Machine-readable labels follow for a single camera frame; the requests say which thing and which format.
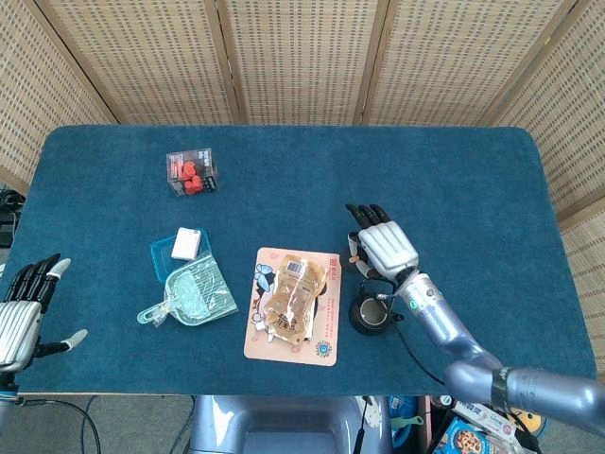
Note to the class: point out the silver blue robot torso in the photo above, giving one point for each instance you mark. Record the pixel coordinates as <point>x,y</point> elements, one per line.
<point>283,425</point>

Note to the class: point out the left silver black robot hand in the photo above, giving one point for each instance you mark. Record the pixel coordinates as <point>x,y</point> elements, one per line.
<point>19,326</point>

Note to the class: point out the mint green wrapped dustpan set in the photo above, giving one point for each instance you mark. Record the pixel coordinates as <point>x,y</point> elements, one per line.
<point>189,289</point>

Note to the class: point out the teal plastic tool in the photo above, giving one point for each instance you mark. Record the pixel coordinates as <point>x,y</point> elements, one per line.
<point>406,421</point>

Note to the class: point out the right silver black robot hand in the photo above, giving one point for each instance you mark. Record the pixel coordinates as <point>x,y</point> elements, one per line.
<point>387,248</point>

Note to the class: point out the white pink printed box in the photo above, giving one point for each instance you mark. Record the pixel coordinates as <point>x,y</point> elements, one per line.
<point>477,412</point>

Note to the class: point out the peach cartoon mouse pad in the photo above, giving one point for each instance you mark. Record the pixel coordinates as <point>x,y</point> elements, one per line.
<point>327,326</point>

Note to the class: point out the small pink white card box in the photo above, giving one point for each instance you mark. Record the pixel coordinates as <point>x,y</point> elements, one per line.
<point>185,243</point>

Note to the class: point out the blue plastic tray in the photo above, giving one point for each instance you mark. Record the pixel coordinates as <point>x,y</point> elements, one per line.
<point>158,260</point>

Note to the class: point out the dark blue table cloth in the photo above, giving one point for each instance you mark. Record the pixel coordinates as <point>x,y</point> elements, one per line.
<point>302,189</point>

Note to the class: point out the yellow round toy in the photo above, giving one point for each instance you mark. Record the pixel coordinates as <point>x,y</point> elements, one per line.
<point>529,420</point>

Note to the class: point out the brown spouted drink pouch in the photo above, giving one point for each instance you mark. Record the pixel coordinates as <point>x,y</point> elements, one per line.
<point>290,298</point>

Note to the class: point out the woven rattan folding screen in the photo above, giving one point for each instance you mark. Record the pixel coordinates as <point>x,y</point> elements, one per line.
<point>302,57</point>

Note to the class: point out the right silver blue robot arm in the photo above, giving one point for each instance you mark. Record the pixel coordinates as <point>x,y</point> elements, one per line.
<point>449,331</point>

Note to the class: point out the clear box with red caps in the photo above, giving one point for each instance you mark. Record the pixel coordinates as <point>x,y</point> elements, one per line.
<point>191,172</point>

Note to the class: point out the blue cookie box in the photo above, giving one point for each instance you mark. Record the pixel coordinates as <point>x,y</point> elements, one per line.
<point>472,437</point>

